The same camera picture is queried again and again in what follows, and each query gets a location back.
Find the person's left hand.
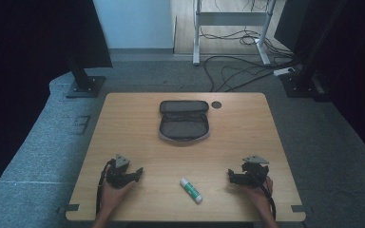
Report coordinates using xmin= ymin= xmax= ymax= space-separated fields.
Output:
xmin=98 ymin=181 xmax=137 ymax=213

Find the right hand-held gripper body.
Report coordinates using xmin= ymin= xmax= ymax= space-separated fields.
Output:
xmin=240 ymin=154 xmax=271 ymax=188

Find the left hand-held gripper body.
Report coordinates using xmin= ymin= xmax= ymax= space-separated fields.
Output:
xmin=105 ymin=153 xmax=131 ymax=190

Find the person's right hand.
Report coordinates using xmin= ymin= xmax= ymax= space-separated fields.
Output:
xmin=242 ymin=176 xmax=276 ymax=215

